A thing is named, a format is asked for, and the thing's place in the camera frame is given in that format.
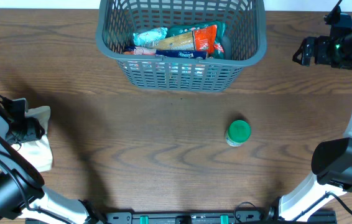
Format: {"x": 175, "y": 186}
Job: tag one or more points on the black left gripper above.
{"x": 37, "y": 129}

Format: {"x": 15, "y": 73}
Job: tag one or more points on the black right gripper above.
{"x": 316, "y": 50}

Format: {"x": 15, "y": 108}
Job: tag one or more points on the beige grain bag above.
{"x": 38, "y": 152}

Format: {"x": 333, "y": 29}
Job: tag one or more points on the green Nescafe coffee bag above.
{"x": 219, "y": 52}

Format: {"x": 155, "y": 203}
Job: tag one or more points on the green lid jar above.
{"x": 238, "y": 133}

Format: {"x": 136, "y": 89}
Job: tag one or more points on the orange spaghetti packet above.
{"x": 198, "y": 40}

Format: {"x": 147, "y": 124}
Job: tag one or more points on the colourful tissue pack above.
{"x": 133, "y": 50}

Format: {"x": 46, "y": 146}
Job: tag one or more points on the light teal small pouch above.
{"x": 143, "y": 38}

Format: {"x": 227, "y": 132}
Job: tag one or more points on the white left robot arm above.
{"x": 22, "y": 187}

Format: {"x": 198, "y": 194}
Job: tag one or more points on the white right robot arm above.
{"x": 331, "y": 174}

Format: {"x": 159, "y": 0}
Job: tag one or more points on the grey plastic basket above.
{"x": 244, "y": 41}

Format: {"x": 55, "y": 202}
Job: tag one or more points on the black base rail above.
{"x": 249, "y": 215}

